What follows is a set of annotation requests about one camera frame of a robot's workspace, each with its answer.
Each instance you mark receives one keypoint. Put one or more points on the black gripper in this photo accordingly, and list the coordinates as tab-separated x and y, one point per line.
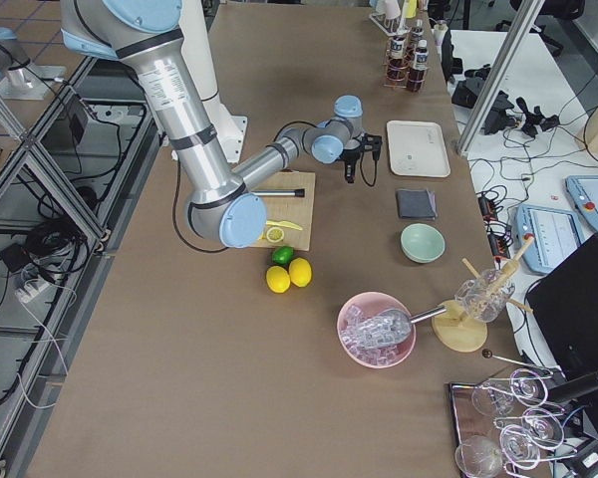
349	161

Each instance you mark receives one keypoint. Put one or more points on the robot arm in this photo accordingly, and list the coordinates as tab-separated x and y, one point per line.
166	44

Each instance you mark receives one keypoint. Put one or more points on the wooden cutting board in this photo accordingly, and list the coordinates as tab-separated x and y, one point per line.
298	210

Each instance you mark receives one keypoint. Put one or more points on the cream rabbit tray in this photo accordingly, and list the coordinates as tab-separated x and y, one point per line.
417	149

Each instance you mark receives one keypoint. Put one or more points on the grey folded cloth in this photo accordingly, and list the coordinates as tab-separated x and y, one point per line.
416	204

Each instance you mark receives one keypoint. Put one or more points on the steel muddler black tip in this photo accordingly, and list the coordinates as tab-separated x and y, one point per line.
298	192

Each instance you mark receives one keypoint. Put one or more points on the yellow plastic knife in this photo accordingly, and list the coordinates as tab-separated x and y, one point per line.
284	224

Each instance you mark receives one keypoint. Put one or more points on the upper lemon slice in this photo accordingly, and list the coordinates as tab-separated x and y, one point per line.
274	234

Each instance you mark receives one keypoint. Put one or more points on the mint green bowl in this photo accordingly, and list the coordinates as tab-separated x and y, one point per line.
422	243

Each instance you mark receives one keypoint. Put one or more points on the green lime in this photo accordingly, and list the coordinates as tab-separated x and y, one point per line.
283	255

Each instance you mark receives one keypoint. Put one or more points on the back right tea bottle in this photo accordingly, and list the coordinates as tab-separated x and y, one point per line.
396	63

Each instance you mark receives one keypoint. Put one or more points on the tea bottle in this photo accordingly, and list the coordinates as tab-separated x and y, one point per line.
417	32
396	63
418	67

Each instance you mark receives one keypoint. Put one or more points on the front tea bottle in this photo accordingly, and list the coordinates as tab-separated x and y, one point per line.
418	67

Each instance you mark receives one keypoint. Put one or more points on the upper whole lemon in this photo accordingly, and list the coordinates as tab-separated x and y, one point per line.
300	272

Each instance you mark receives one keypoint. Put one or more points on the whole lemon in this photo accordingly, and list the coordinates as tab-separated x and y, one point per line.
277	279
300	272

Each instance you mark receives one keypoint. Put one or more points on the lower whole lemon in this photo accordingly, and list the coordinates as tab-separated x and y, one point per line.
277	279

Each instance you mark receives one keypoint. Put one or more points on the pink ice bowl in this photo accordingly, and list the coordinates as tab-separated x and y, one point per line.
357	310

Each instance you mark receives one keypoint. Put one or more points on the back left tea bottle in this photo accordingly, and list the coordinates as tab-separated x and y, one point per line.
417	32

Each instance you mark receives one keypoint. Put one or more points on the steel ice scoop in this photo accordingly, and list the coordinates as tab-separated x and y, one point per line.
392	327

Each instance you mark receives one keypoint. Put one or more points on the glass mug on stand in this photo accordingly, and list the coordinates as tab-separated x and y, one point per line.
484	297

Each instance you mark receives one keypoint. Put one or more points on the wooden cup stand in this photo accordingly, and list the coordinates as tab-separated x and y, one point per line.
460	332

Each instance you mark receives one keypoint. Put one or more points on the blue teach pendant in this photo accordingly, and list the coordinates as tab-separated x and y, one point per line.
557	234

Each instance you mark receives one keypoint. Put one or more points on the black laptop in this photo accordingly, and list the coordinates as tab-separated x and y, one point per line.
565	308

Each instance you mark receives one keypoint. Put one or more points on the wine glass rack tray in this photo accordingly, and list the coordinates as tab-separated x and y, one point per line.
524	425

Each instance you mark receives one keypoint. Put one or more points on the copper wire bottle rack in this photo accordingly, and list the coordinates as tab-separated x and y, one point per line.
406	61

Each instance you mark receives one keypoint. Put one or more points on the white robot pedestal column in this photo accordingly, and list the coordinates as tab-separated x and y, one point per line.
196	51

